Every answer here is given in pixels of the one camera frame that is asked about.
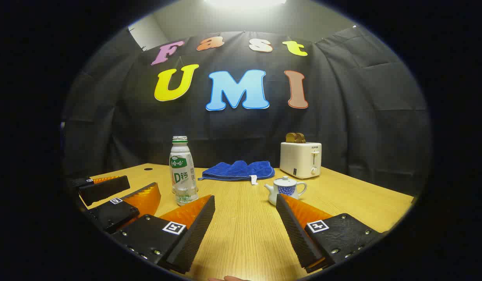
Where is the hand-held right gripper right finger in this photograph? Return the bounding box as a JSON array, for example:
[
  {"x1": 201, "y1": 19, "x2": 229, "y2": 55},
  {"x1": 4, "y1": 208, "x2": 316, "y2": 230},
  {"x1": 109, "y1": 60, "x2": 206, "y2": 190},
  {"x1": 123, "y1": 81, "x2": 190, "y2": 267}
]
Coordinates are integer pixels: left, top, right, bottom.
[{"x1": 275, "y1": 193, "x2": 383, "y2": 274}]

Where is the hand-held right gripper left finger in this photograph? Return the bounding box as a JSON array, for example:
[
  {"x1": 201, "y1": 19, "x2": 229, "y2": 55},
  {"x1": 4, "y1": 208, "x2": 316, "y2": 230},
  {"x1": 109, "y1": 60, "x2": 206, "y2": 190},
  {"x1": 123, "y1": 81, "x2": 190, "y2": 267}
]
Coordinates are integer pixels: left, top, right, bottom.
[{"x1": 112, "y1": 194, "x2": 216, "y2": 274}]

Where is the white blue patterned teacup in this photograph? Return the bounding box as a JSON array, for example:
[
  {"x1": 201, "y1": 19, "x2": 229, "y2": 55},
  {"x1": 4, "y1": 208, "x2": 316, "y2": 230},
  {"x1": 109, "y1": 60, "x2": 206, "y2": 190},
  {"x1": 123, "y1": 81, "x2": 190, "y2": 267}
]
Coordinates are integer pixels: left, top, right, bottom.
[{"x1": 264, "y1": 183, "x2": 307, "y2": 206}]

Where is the white water bottle green label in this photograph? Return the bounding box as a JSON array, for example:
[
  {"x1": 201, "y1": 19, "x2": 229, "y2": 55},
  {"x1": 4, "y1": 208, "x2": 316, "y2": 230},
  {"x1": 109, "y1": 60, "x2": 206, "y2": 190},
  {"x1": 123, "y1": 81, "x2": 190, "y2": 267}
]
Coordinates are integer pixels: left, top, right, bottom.
[{"x1": 169, "y1": 136, "x2": 199, "y2": 206}]

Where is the white toaster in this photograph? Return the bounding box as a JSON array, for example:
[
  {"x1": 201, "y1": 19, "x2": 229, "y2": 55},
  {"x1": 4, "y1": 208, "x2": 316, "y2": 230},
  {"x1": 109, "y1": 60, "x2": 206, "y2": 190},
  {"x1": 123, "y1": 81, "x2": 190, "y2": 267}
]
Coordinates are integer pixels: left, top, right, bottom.
[{"x1": 280, "y1": 142, "x2": 323, "y2": 180}]

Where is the blue towel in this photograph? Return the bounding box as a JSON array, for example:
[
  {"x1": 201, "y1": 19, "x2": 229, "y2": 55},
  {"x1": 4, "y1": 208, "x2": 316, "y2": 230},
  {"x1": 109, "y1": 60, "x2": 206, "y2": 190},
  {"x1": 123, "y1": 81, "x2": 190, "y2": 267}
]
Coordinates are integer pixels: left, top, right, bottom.
[{"x1": 198, "y1": 160, "x2": 276, "y2": 185}]

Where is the black backdrop cloth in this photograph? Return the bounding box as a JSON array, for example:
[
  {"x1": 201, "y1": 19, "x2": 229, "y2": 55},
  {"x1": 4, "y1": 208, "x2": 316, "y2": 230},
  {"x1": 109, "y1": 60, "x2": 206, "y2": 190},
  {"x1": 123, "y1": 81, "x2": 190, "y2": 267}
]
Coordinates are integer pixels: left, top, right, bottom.
[{"x1": 62, "y1": 25, "x2": 432, "y2": 196}]

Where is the ceiling light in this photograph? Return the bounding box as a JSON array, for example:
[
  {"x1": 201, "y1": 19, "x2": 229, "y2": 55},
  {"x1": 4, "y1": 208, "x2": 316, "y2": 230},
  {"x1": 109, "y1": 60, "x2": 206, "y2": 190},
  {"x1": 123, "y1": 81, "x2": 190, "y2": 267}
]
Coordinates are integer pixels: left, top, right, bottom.
[{"x1": 204, "y1": 0, "x2": 287, "y2": 9}]

